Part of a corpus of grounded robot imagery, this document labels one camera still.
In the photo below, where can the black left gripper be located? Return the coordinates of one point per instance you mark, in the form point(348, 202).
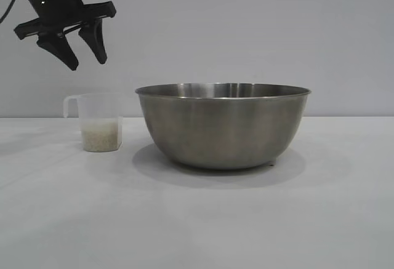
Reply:
point(52, 4)

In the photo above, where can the clear plastic measuring cup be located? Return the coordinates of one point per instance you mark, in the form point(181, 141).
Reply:
point(98, 109)

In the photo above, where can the white rice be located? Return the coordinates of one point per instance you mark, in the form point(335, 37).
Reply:
point(100, 136)

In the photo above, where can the stainless steel mixing bowl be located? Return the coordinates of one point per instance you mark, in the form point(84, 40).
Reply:
point(221, 130)

